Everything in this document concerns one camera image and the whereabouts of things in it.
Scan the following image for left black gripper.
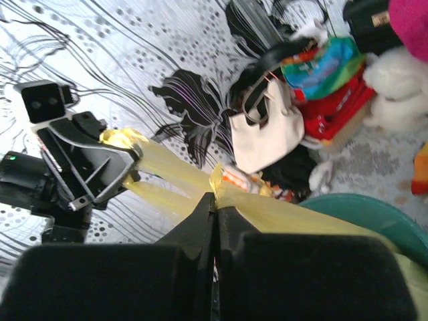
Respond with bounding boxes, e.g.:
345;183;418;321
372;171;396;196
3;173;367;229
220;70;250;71
35;112;140;211

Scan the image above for rainbow striped cloth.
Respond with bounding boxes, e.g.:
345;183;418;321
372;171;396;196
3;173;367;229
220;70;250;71
411;142;428;195

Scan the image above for cream canvas tote bag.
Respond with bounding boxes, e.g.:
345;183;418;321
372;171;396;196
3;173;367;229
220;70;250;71
229;75;305;174

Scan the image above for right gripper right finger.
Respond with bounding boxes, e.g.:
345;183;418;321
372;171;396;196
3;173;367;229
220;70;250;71
217;207;418;320

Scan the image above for colourful striped cloth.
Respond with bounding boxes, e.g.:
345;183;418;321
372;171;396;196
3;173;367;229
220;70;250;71
281;37;366;101

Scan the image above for yellow plastic trash bag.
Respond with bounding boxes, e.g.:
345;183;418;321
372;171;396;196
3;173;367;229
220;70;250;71
100;128;427;320

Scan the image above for magenta felt bag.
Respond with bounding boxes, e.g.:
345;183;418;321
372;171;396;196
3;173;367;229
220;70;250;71
389;0;427;62

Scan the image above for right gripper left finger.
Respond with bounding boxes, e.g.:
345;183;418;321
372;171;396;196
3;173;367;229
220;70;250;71
1;193;215;320

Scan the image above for black leather handbag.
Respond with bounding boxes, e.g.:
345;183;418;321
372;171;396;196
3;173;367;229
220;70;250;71
342;0;403;56

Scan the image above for white fluffy plush lamb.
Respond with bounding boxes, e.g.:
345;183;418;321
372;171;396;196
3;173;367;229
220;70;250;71
363;46;427;132

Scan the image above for red garment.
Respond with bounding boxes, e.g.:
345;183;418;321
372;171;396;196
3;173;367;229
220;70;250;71
298;72;375;140

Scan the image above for orange checkered cloth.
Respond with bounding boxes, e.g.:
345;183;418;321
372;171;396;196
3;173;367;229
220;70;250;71
223;165;294;203

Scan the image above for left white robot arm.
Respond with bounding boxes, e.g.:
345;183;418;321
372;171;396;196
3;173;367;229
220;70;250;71
1;112;143;243

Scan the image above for black hat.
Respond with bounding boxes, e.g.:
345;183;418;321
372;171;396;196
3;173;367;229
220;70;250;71
236;37;318;88

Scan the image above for teal plastic trash bin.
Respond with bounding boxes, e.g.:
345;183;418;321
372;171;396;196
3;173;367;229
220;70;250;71
299;193;427;265

